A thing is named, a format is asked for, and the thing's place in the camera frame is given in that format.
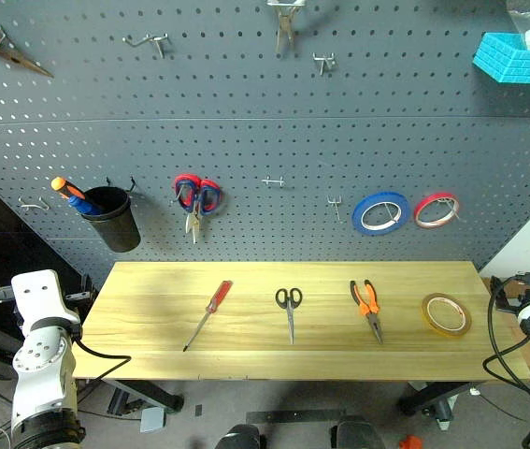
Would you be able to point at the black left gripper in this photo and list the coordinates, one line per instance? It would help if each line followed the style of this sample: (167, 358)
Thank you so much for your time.
(82, 290)

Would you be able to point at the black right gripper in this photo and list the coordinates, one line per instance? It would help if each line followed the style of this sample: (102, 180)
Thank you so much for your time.
(503, 299)

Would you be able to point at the yellow tape roll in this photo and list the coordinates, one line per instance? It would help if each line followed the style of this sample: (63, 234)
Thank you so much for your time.
(465, 325)

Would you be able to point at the orange and black pliers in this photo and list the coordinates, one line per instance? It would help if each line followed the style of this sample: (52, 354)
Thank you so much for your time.
(369, 304)

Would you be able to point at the black cup holder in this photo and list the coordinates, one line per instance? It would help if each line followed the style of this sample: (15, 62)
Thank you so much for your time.
(115, 229)

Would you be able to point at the grey metal pegboard wall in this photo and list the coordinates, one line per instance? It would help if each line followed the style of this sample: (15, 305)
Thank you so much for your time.
(264, 140)

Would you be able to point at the orange and blue screwdriver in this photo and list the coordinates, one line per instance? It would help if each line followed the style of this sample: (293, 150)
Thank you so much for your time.
(70, 194)

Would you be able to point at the silver pegboard hook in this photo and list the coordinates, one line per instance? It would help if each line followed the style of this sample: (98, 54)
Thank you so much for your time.
(335, 206)
(152, 39)
(35, 204)
(274, 181)
(391, 212)
(449, 206)
(324, 60)

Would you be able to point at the black table leg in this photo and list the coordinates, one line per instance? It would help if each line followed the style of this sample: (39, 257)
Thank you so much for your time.
(152, 395)
(433, 397)

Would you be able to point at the red tape roll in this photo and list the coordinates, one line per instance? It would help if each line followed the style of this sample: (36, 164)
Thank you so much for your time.
(425, 206)

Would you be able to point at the grey foot pedal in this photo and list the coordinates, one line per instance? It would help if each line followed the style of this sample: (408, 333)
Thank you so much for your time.
(152, 419)

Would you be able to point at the red and blue scissors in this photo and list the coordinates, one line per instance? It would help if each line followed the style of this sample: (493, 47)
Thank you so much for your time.
(208, 196)

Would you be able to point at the blue tape roll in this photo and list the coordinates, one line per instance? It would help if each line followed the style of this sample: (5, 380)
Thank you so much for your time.
(360, 224)

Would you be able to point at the small black floor marker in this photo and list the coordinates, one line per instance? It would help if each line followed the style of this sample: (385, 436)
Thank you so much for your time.
(198, 410)

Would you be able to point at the orange plastic clamp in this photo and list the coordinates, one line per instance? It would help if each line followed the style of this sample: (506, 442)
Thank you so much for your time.
(409, 443)

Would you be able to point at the dark rounded shape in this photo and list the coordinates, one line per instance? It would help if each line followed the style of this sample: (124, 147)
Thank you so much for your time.
(241, 437)
(353, 435)

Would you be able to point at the blue plastic storage bin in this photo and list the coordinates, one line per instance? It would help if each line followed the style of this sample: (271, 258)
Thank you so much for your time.
(517, 63)

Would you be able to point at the black metal strip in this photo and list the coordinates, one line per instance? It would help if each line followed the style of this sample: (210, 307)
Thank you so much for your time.
(292, 415)

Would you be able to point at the orange needle-nose pliers black grips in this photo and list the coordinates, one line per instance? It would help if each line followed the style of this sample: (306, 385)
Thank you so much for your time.
(10, 53)

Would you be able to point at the silver locking pliers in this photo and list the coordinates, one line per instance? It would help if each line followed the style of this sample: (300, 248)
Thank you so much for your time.
(285, 23)

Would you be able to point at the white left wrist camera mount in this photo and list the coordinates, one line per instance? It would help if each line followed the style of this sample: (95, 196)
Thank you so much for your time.
(35, 294)

